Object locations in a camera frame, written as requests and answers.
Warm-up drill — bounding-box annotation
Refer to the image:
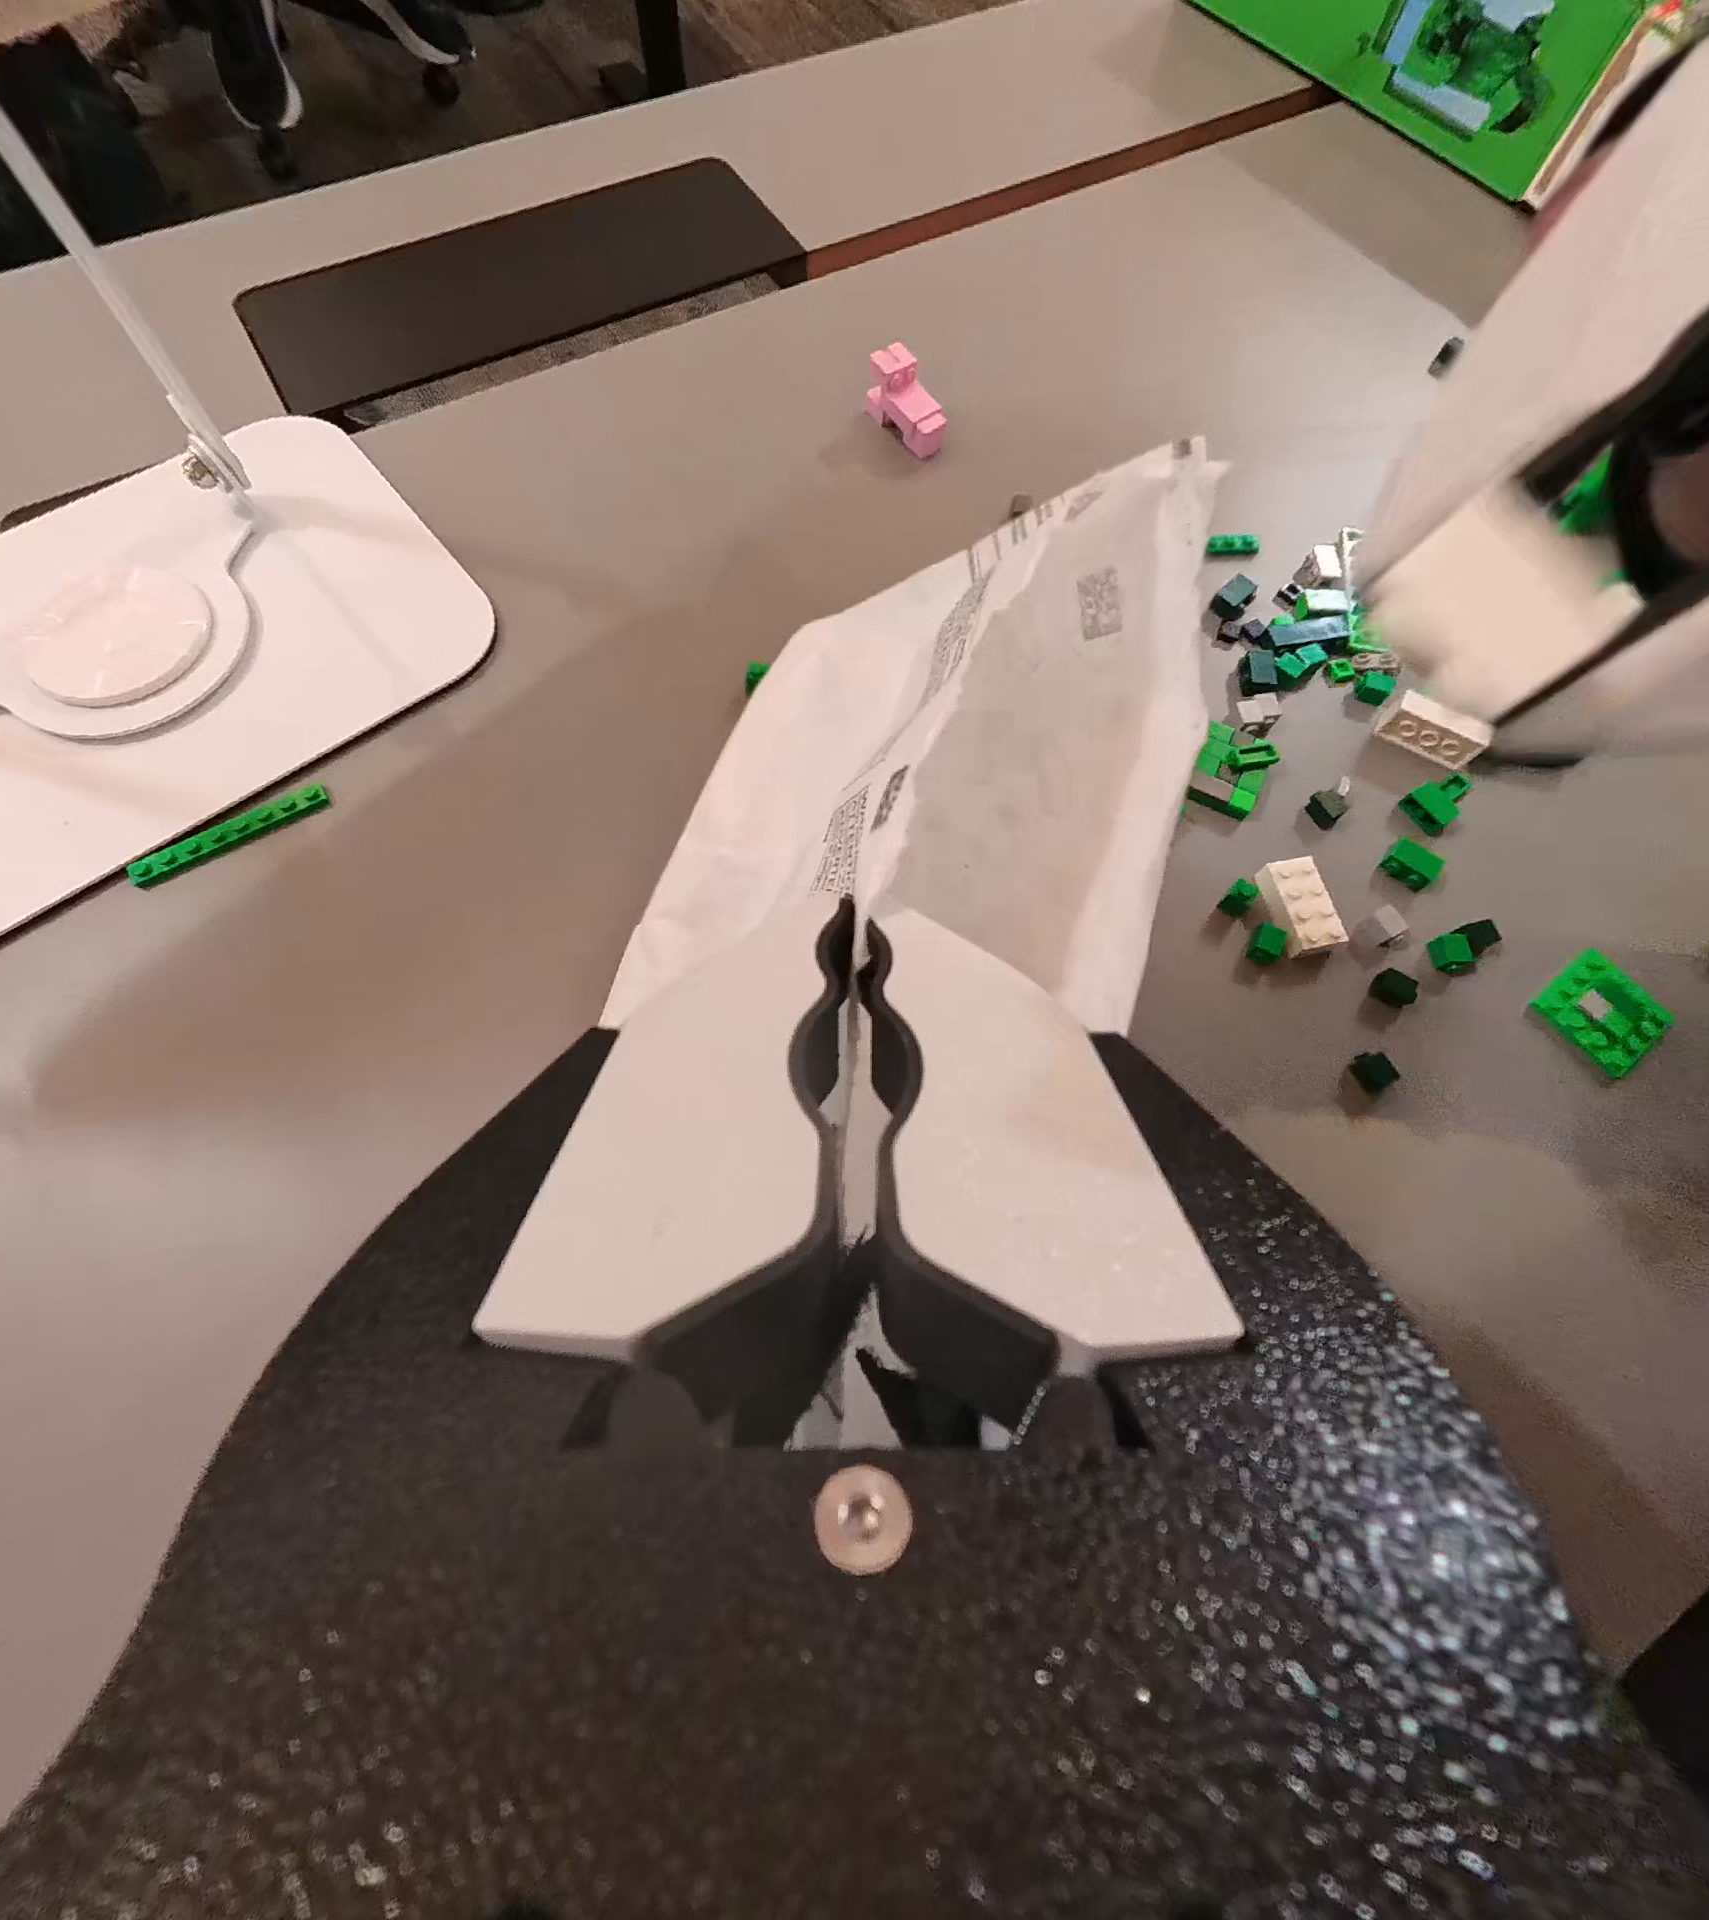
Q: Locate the grey adjoining desk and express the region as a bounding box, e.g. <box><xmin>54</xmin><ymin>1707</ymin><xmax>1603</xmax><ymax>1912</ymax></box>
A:
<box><xmin>0</xmin><ymin>0</ymin><xmax>1337</xmax><ymax>549</ymax></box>

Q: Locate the long green plate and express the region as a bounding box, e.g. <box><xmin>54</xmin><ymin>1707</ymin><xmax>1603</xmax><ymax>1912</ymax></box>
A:
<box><xmin>126</xmin><ymin>786</ymin><xmax>334</xmax><ymax>891</ymax></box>

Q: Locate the green square frame plate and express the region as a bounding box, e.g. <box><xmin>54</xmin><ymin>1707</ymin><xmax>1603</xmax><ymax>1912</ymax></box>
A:
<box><xmin>1530</xmin><ymin>948</ymin><xmax>1676</xmax><ymax>1083</ymax></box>

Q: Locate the white paper bag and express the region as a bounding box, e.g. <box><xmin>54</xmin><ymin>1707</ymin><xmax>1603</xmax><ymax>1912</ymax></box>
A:
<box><xmin>601</xmin><ymin>436</ymin><xmax>1233</xmax><ymax>1037</ymax></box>

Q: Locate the white studded brick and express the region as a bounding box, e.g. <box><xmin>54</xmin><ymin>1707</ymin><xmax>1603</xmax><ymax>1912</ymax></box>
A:
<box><xmin>1255</xmin><ymin>855</ymin><xmax>1351</xmax><ymax>963</ymax></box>

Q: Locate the green toy box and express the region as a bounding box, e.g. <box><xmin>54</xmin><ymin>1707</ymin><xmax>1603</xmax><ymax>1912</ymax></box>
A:
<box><xmin>1190</xmin><ymin>0</ymin><xmax>1696</xmax><ymax>206</ymax></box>

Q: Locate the black desk pad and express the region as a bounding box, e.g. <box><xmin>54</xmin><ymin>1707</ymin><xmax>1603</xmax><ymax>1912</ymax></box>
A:
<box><xmin>237</xmin><ymin>159</ymin><xmax>807</xmax><ymax>424</ymax></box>

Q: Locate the cream upturned brick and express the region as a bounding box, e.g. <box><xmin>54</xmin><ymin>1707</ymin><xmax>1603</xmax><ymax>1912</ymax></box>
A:
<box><xmin>1370</xmin><ymin>691</ymin><xmax>1497</xmax><ymax>775</ymax></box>

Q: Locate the pink pig figure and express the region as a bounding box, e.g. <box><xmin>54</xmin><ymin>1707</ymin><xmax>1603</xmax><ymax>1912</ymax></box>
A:
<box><xmin>865</xmin><ymin>345</ymin><xmax>949</xmax><ymax>463</ymax></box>

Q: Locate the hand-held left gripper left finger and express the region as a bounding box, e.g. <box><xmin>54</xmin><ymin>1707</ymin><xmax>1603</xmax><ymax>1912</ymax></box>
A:
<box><xmin>472</xmin><ymin>897</ymin><xmax>864</xmax><ymax>1449</ymax></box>

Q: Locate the white booklet stand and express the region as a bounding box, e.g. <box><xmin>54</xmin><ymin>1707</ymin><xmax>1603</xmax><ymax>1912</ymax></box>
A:
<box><xmin>0</xmin><ymin>62</ymin><xmax>499</xmax><ymax>965</ymax></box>

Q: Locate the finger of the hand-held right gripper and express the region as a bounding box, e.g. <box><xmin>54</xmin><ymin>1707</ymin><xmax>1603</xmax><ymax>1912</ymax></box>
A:
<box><xmin>1351</xmin><ymin>0</ymin><xmax>1709</xmax><ymax>590</ymax></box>
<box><xmin>1369</xmin><ymin>499</ymin><xmax>1709</xmax><ymax>754</ymax></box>

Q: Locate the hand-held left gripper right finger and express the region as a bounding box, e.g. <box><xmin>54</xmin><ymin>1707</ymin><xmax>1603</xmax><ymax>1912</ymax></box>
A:
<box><xmin>865</xmin><ymin>909</ymin><xmax>1247</xmax><ymax>1449</ymax></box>

